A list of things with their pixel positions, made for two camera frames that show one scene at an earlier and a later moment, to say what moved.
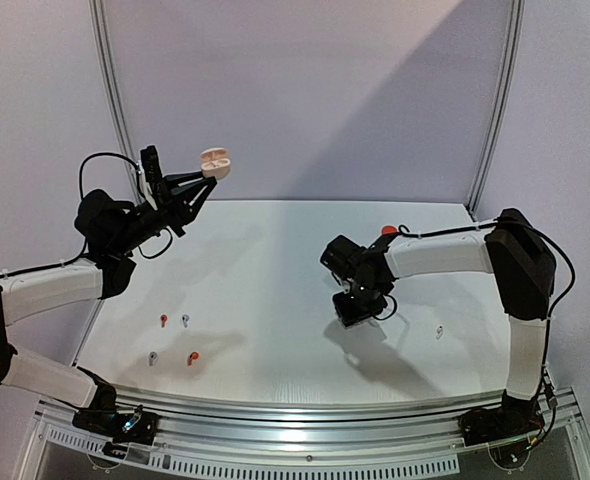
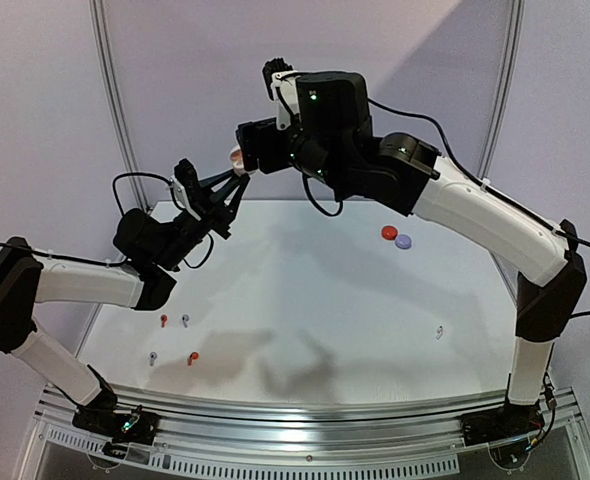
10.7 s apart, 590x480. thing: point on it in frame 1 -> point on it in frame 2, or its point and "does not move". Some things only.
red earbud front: x=193 y=356 does not move
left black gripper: x=174 y=202 -> x=210 y=206
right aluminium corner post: x=509 y=80 does not move
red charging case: x=389 y=231 does not move
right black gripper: x=357 y=311 -> x=254 y=145
